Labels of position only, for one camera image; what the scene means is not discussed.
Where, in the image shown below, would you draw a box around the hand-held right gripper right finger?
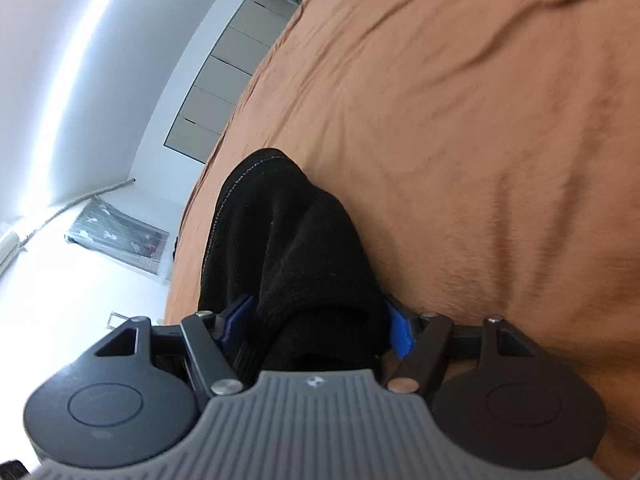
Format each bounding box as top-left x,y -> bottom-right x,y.
382,294 -> 543,395

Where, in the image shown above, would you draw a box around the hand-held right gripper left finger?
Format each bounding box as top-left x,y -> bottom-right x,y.
92,294 -> 256,396

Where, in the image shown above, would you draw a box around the black pants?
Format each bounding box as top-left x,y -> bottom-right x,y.
197,147 -> 391,373

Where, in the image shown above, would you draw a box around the brown blanket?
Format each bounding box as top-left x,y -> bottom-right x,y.
162,0 -> 640,480

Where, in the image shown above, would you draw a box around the white air conditioner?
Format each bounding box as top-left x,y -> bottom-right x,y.
0,230 -> 26,273

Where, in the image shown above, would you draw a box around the grey wardrobe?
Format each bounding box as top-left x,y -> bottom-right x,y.
164,0 -> 303,163

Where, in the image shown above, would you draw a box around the ceiling light strip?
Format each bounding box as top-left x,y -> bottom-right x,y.
47,0 -> 151,206

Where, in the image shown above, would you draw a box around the plastic-covered wall poster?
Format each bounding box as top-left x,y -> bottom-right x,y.
64,199 -> 172,283

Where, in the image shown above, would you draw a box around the grey wall pipe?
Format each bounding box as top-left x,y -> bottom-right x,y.
17,177 -> 137,248

